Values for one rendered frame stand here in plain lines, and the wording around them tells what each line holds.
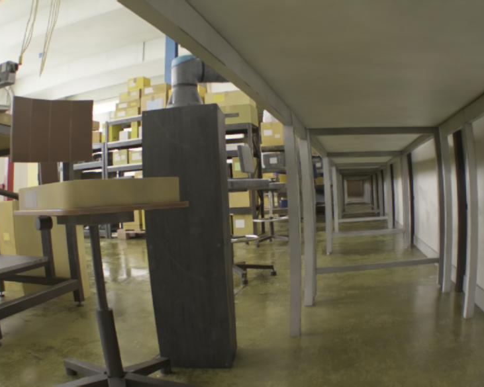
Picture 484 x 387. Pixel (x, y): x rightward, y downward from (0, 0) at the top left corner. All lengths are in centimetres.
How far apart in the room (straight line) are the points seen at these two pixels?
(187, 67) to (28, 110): 58
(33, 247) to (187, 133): 161
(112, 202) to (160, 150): 50
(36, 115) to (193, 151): 53
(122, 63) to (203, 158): 957
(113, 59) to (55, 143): 974
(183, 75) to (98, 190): 70
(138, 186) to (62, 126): 47
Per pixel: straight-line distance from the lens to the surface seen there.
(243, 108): 641
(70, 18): 792
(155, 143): 147
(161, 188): 110
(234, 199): 635
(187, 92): 155
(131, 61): 1084
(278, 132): 872
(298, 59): 108
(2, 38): 909
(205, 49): 77
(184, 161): 144
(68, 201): 96
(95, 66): 1137
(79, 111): 146
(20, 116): 134
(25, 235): 284
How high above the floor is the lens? 58
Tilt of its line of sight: 1 degrees down
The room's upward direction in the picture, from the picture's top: 3 degrees counter-clockwise
